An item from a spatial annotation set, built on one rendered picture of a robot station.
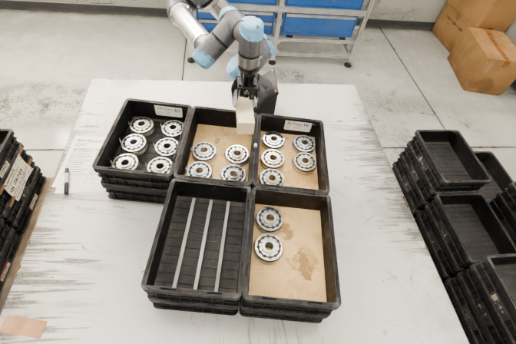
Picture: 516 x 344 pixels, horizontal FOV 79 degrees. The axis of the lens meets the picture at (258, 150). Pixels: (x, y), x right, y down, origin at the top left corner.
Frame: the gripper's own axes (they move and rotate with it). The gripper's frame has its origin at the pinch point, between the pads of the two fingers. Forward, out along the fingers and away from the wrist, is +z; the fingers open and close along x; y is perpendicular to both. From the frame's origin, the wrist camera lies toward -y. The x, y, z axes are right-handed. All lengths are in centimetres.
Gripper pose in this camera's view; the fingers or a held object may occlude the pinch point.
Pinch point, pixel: (244, 104)
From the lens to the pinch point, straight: 124.9
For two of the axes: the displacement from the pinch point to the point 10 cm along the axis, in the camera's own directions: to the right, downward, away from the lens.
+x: 9.9, -0.1, 1.3
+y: 0.9, 7.7, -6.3
